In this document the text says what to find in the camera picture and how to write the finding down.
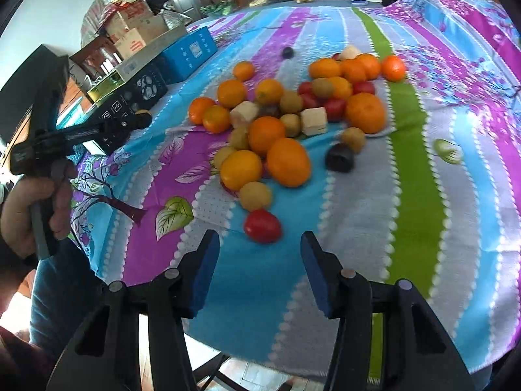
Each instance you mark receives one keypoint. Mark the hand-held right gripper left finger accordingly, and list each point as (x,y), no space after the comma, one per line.
(203,277)

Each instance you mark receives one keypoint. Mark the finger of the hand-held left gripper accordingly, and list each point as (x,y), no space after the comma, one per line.
(130,123)

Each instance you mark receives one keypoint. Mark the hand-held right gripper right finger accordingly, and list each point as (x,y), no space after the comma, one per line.
(321,281)

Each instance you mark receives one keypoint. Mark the peeled banana piece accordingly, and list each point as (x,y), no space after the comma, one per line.
(244,114)
(350,52)
(313,121)

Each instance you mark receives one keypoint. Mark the group of oranges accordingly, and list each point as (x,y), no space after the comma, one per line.
(288,162)

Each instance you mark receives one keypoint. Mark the dark purple plum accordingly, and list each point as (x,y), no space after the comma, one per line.
(288,52)
(340,157)

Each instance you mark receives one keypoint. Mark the person's left hand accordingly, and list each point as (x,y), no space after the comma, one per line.
(18,211)

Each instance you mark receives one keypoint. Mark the black box with icons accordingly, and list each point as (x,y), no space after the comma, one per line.
(150,85)

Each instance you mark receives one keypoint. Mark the cardboard box with red print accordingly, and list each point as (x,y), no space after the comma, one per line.
(132,42)

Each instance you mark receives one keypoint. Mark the flat olive gift box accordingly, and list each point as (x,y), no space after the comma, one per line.
(158,40)

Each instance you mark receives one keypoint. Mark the blue carton box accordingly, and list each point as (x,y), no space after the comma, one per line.
(187,55)

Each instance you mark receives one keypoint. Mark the striped floral bedsheet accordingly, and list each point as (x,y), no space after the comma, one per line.
(407,211)

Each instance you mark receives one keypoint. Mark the reddish cardboard box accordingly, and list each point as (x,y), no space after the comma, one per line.
(138,12)

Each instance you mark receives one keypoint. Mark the silver mesh bag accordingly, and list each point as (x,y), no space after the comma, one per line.
(176,18)

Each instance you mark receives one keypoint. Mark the person's blue trousers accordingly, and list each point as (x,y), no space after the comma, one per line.
(61,301)

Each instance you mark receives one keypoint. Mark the green patterned packet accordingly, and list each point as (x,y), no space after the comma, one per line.
(219,8)

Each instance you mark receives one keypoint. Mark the small blue and white box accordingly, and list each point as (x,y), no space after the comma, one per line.
(358,0)

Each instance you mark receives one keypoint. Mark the black stool frame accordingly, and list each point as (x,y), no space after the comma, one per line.
(211,368)

